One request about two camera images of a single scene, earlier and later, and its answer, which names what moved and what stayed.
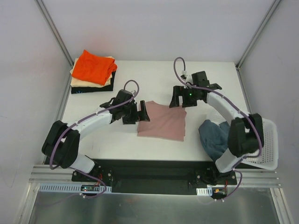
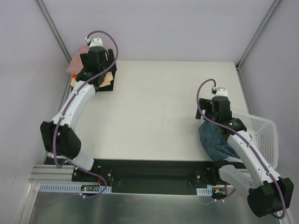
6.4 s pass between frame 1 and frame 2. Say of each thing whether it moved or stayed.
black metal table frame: stayed
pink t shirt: moved
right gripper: moved
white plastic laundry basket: stayed
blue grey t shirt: stayed
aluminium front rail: stayed
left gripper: moved
